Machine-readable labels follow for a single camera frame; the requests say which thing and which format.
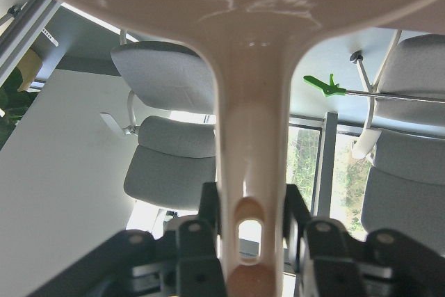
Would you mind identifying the grey office chair right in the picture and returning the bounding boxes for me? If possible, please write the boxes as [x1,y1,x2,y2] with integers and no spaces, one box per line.
[352,33,444,254]

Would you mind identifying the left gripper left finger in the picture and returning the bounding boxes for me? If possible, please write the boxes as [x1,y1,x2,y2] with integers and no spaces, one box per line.
[177,182,227,296]

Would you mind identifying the green clamp on rod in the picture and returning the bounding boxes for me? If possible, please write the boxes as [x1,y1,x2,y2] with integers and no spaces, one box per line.
[303,73,346,97]

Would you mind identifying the grey office chair left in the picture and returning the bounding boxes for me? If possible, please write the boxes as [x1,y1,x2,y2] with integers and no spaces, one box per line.
[101,41,216,211]

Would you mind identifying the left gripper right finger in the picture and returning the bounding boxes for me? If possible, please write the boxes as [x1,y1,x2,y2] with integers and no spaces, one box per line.
[283,184,365,296]

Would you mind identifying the cream plastic dustpan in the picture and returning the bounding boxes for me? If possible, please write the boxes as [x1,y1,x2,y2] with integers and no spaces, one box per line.
[61,0,436,296]

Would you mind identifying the grey office chair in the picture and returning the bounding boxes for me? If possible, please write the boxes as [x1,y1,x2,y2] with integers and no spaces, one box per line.
[352,33,444,254]
[101,41,216,211]

